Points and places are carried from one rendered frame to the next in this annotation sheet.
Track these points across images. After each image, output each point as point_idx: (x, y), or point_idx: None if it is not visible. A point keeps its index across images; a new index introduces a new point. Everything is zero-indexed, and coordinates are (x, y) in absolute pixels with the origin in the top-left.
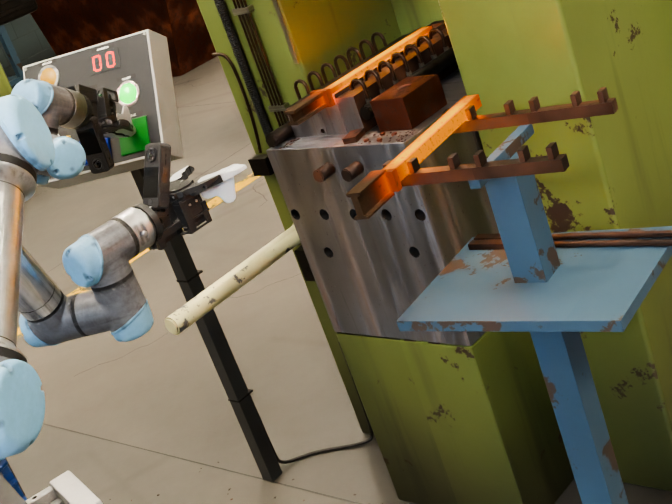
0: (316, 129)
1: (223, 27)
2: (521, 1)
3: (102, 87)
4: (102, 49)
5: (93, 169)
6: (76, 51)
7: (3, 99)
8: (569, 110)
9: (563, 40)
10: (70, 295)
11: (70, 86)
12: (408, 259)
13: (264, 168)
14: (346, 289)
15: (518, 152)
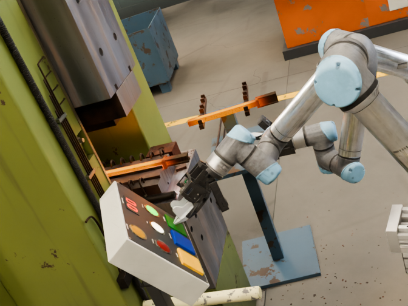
0: (167, 184)
1: (82, 198)
2: (149, 103)
3: (186, 172)
4: (123, 200)
5: (227, 206)
6: (121, 210)
7: (331, 29)
8: (205, 103)
9: (159, 112)
10: (336, 156)
11: (144, 227)
12: (211, 206)
13: (130, 274)
14: (209, 252)
15: (246, 85)
